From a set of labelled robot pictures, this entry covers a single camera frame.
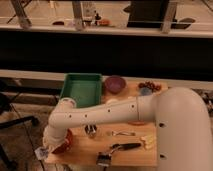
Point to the red bowl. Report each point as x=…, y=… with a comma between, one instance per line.
x=66, y=145

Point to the blue grey towel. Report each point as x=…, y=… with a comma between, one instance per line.
x=41, y=153

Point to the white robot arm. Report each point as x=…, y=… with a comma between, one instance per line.
x=183, y=126

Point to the purple bowl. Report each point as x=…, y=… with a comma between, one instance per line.
x=115, y=84

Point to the green plastic tray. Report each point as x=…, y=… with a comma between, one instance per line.
x=84, y=88

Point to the small blue dish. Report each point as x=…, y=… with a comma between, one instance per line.
x=145, y=91

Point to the bunch of red grapes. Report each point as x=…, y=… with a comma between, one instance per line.
x=151, y=85

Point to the small metal cup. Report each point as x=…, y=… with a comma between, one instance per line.
x=91, y=130

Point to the pale yellow banana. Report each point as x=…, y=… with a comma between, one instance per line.
x=148, y=141

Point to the black handled spatula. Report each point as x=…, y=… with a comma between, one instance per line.
x=104, y=158

